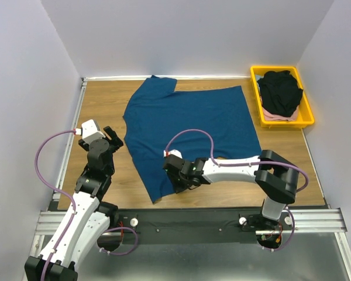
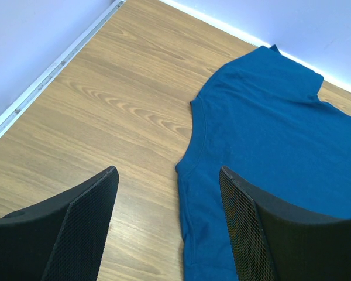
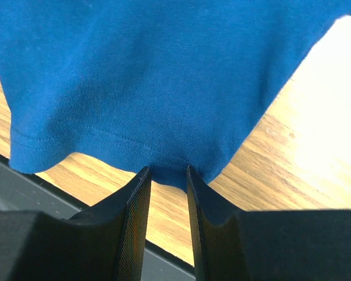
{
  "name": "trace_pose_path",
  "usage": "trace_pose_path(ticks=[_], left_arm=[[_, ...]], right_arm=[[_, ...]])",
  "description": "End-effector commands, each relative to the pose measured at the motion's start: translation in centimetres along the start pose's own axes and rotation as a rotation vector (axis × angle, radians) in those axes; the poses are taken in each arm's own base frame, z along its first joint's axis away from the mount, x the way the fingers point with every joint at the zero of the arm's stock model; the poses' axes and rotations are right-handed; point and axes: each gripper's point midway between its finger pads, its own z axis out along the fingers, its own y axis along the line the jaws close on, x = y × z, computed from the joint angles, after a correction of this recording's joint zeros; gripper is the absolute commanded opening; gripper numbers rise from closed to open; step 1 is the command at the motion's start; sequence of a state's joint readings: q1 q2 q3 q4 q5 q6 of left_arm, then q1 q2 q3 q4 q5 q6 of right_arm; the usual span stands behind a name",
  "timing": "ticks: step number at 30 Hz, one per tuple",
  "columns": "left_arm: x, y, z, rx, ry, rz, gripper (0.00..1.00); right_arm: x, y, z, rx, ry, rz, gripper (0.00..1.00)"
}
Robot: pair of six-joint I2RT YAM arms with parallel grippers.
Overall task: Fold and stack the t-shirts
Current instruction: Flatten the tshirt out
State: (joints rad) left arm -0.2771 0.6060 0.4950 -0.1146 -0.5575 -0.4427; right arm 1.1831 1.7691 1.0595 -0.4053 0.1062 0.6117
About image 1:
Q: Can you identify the blue t shirt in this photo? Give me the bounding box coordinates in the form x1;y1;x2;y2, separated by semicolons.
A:
123;76;261;202

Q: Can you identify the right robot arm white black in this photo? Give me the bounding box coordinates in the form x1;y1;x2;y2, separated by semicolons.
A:
163;150;300;229

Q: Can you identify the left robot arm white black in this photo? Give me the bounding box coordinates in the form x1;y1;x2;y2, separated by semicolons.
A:
25;119;123;280

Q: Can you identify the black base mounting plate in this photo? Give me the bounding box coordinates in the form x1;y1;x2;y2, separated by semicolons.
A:
96;207;293;249

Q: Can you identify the pink t shirt in bin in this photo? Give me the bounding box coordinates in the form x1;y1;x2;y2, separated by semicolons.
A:
262;107;299;122

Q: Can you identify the yellow plastic bin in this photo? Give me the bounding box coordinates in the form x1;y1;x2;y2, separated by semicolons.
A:
250;65;315;129

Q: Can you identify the black t shirt in bin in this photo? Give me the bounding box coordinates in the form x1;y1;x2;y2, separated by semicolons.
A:
257;70;303;119

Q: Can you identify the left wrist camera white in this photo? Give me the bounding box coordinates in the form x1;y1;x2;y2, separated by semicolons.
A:
74;119;105;145

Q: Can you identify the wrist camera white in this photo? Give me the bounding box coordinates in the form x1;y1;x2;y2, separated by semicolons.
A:
74;119;105;145
163;149;183;159

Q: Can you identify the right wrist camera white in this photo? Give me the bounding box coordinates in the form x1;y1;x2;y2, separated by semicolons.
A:
163;149;183;159

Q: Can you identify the aluminium frame rail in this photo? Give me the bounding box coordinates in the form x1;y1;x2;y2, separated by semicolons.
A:
31;78;351;280

